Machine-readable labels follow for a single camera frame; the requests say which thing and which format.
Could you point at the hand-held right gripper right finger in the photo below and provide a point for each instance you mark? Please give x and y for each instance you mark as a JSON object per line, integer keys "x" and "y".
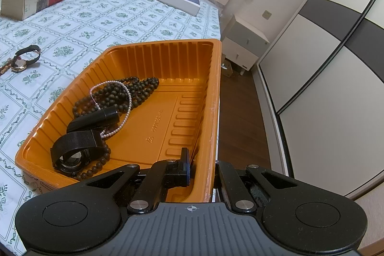
{"x": 223, "y": 175}

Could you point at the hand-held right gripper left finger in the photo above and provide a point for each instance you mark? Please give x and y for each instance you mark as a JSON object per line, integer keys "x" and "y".
{"x": 187, "y": 169}

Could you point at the orange plastic tray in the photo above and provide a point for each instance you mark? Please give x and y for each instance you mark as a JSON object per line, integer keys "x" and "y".
{"x": 168, "y": 112}

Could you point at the small cardboard box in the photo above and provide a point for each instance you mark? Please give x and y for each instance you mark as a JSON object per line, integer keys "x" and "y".
{"x": 227, "y": 68}

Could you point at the white grey nightstand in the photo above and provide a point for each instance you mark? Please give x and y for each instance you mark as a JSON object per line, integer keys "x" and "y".
{"x": 244, "y": 43}

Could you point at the white grey sliding wardrobe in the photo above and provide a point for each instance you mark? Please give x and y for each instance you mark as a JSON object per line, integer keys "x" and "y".
{"x": 330, "y": 79}

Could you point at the floral bed sheet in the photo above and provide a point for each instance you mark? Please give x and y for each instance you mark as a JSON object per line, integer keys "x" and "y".
{"x": 90, "y": 25}

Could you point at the wall socket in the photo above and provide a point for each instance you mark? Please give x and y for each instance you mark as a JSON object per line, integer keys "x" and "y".
{"x": 266, "y": 14}

